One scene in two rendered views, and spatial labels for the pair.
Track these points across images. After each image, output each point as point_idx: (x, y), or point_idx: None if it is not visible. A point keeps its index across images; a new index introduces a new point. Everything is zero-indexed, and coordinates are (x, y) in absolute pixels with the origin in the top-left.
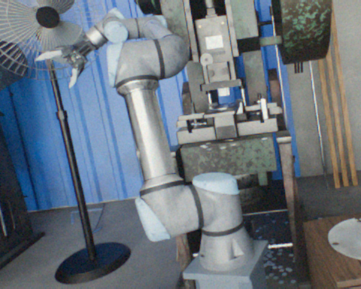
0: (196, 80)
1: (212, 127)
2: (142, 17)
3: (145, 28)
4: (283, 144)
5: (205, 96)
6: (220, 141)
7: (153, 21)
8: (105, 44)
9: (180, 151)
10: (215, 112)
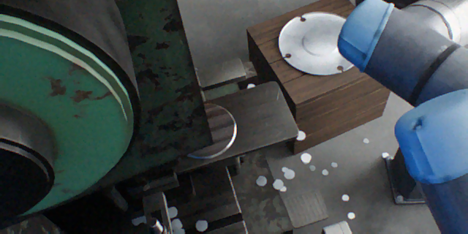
0: (23, 229)
1: (227, 171)
2: (432, 32)
3: (466, 31)
4: (252, 70)
5: (48, 229)
6: (250, 161)
7: (446, 2)
8: None
9: (292, 230)
10: (273, 118)
